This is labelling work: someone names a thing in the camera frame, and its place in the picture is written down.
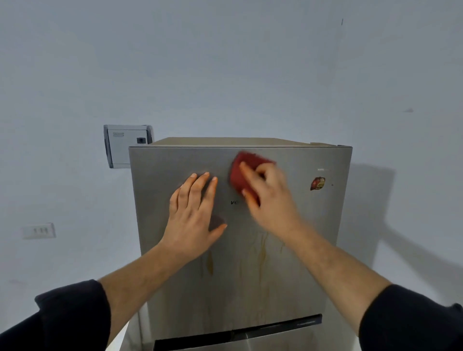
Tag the grey electrical panel box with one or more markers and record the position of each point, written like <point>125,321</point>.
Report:
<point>126,146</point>

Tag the person's right forearm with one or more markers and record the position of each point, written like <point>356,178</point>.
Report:
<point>361,296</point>

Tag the white wall switch plate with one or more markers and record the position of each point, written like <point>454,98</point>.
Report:
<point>39,231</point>

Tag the person's left hand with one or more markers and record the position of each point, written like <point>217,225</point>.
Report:
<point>188,224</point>

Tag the red cloth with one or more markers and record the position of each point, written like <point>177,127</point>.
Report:
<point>238,177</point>

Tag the red round sticker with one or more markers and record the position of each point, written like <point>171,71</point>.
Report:
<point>317,183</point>

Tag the silver refrigerator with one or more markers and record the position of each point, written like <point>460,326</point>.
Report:
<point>289,260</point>

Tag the person's right hand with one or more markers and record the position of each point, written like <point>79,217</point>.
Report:
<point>275,206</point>

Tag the person's left forearm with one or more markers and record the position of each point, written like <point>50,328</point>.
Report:
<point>90,314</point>

